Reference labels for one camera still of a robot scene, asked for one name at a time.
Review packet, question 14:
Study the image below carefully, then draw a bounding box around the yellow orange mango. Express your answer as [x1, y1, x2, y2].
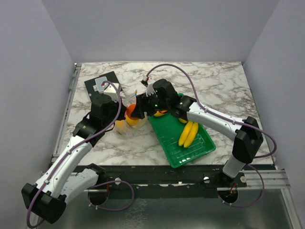
[153, 110, 168, 117]

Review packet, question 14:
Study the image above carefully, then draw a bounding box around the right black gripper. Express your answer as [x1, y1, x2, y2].
[132, 90, 170, 120]

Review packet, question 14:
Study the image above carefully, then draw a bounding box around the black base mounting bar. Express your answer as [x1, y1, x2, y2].
[74, 164, 246, 198]

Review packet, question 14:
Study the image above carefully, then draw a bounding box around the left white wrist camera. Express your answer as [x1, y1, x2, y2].
[103, 83, 122, 102]

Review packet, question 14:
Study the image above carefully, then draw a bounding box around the clear zip top bag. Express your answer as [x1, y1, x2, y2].
[114, 90, 147, 137]

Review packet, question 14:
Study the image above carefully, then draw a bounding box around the white grey small router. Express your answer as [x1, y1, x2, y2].
[94, 76, 109, 94]

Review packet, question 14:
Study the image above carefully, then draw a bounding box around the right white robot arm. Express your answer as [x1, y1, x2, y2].
[131, 79, 264, 187]

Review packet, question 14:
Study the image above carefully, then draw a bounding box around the green plastic tray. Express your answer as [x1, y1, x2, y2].
[148, 112, 216, 168]

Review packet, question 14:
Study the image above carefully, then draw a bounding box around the orange peach with leaf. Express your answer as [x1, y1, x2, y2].
[114, 120, 129, 135]

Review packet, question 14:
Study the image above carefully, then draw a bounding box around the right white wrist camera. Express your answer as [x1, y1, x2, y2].
[146, 83, 156, 97]

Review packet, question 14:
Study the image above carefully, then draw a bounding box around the yellow banana bunch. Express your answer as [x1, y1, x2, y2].
[178, 121, 199, 148]

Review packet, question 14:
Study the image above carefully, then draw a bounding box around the yellow lemon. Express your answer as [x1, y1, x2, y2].
[126, 116, 139, 126]

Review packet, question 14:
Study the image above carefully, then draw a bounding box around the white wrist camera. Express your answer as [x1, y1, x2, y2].
[103, 83, 122, 102]
[146, 83, 156, 97]

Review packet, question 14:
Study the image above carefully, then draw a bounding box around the black network box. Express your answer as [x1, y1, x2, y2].
[84, 71, 122, 102]

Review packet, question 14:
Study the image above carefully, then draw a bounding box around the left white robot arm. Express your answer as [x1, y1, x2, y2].
[21, 94, 126, 229]

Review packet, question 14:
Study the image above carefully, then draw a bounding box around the orange fruit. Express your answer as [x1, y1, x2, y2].
[126, 104, 136, 118]

